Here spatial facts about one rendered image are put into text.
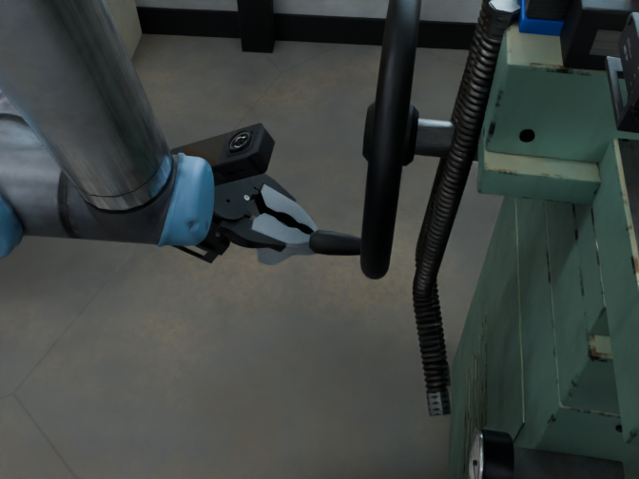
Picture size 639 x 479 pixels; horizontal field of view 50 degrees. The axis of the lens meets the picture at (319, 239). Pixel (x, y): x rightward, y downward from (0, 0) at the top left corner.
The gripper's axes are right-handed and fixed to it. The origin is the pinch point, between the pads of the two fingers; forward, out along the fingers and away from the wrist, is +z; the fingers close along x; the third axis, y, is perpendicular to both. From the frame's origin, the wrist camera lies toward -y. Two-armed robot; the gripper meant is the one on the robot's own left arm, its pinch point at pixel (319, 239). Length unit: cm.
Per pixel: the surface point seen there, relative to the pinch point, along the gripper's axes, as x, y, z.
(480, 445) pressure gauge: 19.2, -6.9, 15.9
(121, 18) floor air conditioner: -118, 87, -37
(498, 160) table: 2.2, -21.5, 5.3
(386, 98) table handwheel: 2.3, -21.3, -5.8
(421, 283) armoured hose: -0.8, 0.0, 13.2
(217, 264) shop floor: -46, 77, 9
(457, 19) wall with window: -140, 43, 48
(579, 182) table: 3.5, -24.4, 11.2
